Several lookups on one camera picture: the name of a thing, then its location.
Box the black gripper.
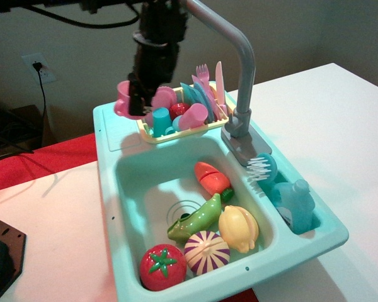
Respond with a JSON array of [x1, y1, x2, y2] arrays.
[[128, 43, 180, 117]]

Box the pink toy cup with handle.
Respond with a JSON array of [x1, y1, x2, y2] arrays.
[[113, 81, 144, 120]]

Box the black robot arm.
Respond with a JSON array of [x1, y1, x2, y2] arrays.
[[0, 1, 188, 120]]

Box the small teal toy cup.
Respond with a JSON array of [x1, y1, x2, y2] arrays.
[[164, 115, 182, 135]]

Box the teal toy sink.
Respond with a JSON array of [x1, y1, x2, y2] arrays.
[[93, 103, 348, 301]]

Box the pink scalloped toy plate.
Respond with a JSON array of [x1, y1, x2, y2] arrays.
[[145, 86, 177, 126]]

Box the red toy strawberry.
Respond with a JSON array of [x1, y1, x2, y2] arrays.
[[169, 103, 190, 120]]

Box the cream dish rack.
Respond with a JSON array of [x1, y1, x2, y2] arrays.
[[137, 83, 228, 143]]

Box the blue toy plates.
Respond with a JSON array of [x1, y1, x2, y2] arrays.
[[180, 82, 217, 124]]

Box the pink toy tumbler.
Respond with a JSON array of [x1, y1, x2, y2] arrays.
[[178, 103, 209, 130]]

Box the pink toy fork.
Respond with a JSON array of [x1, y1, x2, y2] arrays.
[[191, 64, 227, 119]]

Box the pink toy knife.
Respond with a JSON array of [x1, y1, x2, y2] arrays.
[[215, 61, 225, 105]]

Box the grey toy faucet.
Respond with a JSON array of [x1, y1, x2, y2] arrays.
[[181, 1, 272, 167]]

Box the orange toy carrot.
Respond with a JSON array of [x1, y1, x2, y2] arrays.
[[194, 162, 234, 203]]

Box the green toy pea pod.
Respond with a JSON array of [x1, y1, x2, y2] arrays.
[[167, 193, 222, 243]]

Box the teal dish brush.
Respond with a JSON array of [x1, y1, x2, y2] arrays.
[[246, 153, 278, 183]]

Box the red cloth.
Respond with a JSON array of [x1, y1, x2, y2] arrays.
[[0, 133, 97, 190]]

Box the yellow toy lemon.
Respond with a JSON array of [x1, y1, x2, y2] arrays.
[[219, 206, 259, 254]]

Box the purple striped toy onion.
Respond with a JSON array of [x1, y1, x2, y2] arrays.
[[184, 231, 231, 276]]

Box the red toy tomato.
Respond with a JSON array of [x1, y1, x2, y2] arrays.
[[139, 243, 186, 291]]

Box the blue toy soap bottle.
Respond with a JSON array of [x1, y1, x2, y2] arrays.
[[270, 179, 315, 235]]

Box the white wall outlet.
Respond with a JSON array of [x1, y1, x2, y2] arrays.
[[21, 53, 57, 84]]

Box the black power cable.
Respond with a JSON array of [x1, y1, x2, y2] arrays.
[[32, 62, 48, 148]]

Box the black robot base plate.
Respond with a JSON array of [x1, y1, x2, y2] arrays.
[[0, 220, 26, 298]]

